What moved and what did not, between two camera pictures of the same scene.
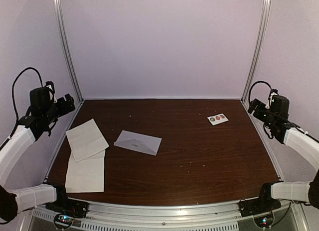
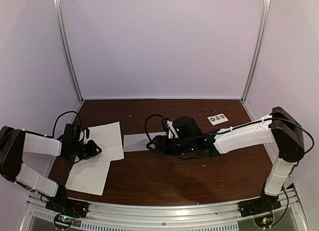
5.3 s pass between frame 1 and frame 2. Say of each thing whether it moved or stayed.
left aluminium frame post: stayed
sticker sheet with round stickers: stayed
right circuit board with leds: stayed
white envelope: moved
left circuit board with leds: stayed
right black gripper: moved
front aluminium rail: stayed
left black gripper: moved
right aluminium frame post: stayed
